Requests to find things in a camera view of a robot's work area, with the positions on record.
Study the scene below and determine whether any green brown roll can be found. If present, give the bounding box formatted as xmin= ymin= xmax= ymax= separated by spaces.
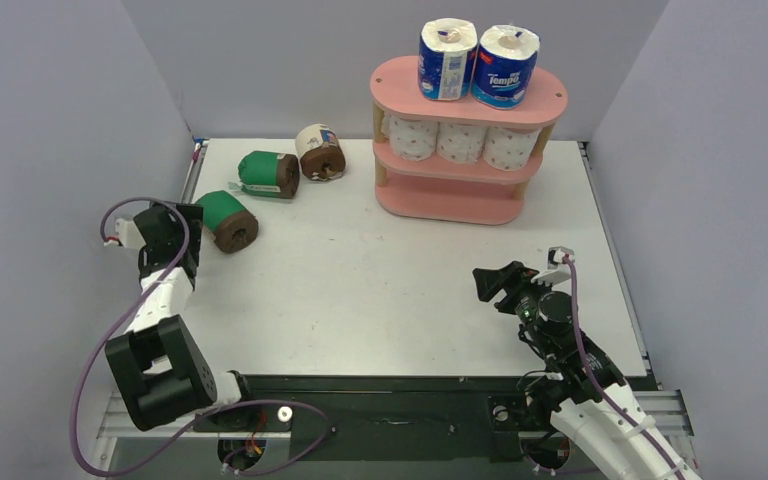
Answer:
xmin=229 ymin=150 xmax=301 ymax=199
xmin=196 ymin=190 xmax=259 ymax=254

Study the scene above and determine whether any pink three-tier shelf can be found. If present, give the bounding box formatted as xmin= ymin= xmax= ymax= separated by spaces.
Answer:
xmin=370 ymin=55 xmax=568 ymax=225

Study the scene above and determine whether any floral white paper roll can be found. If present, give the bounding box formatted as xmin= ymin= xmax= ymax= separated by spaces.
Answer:
xmin=436 ymin=123 xmax=487 ymax=164

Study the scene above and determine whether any blue paper roll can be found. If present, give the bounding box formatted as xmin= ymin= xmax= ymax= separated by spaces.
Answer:
xmin=417 ymin=18 xmax=478 ymax=101

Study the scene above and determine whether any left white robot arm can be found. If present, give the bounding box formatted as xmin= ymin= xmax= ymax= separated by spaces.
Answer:
xmin=104 ymin=202 xmax=259 ymax=431

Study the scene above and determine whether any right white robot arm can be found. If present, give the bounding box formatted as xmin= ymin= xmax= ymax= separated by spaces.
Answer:
xmin=472 ymin=255 xmax=699 ymax=479

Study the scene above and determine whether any beige brown paper roll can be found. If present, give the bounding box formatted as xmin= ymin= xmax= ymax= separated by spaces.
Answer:
xmin=295 ymin=123 xmax=346 ymax=181

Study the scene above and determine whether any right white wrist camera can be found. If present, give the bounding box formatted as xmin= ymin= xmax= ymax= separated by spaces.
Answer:
xmin=531 ymin=246 xmax=575 ymax=288

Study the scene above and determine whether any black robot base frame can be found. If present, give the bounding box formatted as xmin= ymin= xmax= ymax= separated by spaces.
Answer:
xmin=102 ymin=374 xmax=690 ymax=475

